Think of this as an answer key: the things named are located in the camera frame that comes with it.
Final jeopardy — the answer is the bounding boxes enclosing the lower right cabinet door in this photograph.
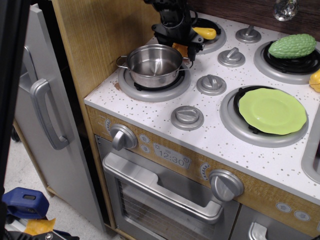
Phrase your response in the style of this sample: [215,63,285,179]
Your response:
[230,205,320,240]

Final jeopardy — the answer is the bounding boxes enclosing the left silver oven dial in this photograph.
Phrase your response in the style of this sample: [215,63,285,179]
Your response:
[110,123,138,151]

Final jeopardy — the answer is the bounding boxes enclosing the orange tape piece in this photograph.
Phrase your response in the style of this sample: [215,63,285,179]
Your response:
[24,218,56,236]

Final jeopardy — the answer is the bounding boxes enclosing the back right stove burner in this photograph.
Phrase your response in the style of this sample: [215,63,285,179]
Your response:
[253,41,320,85]

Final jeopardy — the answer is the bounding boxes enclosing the silver stovetop knob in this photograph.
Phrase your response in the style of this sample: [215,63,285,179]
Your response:
[196,74,227,96]
[217,47,246,68]
[170,105,204,131]
[235,25,262,44]

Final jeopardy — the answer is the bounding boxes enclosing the black caster wheel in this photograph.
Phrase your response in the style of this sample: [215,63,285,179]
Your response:
[10,128,21,143]

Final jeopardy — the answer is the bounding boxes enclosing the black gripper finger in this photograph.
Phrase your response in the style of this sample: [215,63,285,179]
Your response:
[187,43,203,61]
[155,32,173,46]

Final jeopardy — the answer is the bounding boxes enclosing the back left stove burner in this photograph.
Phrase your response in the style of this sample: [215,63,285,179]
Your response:
[192,17,227,55]

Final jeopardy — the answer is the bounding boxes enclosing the grey toy fridge door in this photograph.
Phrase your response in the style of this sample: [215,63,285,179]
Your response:
[15,4,106,231]

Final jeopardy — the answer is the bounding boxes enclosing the silver fridge door handle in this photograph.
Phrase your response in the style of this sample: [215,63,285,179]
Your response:
[29,78,75,151]

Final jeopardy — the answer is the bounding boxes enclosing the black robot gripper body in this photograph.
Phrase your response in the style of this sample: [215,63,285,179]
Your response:
[144,0,204,44]

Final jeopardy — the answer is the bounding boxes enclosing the silver sink rim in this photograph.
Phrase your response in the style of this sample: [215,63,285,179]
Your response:
[301,107,320,184]

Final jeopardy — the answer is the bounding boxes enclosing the front left stove burner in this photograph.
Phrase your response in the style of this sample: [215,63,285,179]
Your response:
[117,64,191,103]

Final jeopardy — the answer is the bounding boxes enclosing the glass faucet knob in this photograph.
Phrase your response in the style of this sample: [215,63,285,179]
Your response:
[272,0,300,22]

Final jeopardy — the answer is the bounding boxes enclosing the right silver oven dial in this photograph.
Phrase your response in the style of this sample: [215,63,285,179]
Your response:
[209,169,245,202]

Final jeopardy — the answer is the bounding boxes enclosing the silver stovetop knob front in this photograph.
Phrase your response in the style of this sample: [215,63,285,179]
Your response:
[170,105,204,131]

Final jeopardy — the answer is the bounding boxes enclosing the silver stovetop knob rear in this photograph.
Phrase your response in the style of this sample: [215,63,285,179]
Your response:
[235,25,262,44]

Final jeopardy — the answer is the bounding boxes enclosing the small steel pot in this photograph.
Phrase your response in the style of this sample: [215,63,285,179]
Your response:
[116,44,190,89]

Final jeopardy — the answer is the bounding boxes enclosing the yellow toy pepper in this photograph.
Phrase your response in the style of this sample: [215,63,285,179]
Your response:
[309,70,320,93]

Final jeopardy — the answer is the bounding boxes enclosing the light green plastic plate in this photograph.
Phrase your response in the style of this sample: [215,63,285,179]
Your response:
[238,88,307,135]

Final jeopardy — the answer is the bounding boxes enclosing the yellow handled spatula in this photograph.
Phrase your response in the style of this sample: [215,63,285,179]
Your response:
[192,27,217,40]

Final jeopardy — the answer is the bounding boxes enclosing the green toy bitter gourd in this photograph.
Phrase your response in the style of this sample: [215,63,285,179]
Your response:
[268,33,317,59]

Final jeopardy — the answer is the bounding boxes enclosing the blue clamp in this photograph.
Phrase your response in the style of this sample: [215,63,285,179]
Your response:
[2,187,50,219]

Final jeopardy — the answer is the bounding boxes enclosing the oven clock display panel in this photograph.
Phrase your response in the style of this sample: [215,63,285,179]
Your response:
[153,143,192,170]

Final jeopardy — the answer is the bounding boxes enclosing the stove burner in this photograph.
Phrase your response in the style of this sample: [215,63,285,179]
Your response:
[192,17,227,55]
[253,41,320,85]
[219,85,309,148]
[117,64,191,103]

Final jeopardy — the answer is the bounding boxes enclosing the silver oven dial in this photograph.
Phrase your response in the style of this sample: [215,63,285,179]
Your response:
[110,123,138,151]
[209,169,245,202]

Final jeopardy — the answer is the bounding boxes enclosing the silver oven door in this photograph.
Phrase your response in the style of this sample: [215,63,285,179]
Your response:
[95,136,239,240]

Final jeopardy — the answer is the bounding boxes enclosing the front right stove burner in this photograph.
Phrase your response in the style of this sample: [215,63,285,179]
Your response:
[219,85,309,148]

